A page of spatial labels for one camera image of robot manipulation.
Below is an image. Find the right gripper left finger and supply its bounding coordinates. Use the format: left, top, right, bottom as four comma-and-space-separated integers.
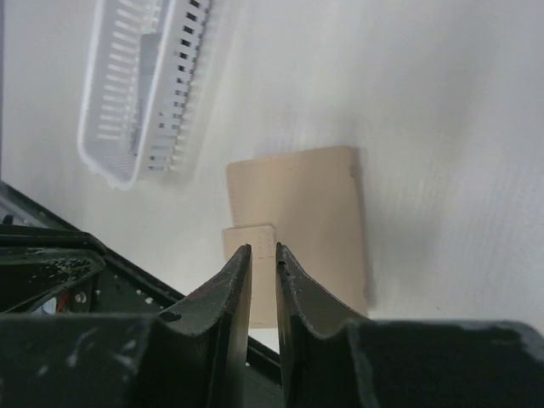
1, 245, 252, 407

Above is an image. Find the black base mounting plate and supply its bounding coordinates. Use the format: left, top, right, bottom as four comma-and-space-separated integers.
1, 182, 283, 407

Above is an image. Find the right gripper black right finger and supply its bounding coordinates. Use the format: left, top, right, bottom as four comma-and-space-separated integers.
276, 244, 543, 407

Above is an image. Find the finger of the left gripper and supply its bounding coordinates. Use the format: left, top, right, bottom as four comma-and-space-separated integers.
1, 231, 106, 315

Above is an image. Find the clear plastic card tray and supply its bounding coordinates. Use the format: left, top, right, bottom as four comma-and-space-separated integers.
77, 1, 213, 190

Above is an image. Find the beige card holder wallet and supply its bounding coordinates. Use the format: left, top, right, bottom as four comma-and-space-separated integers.
223, 146, 368, 329

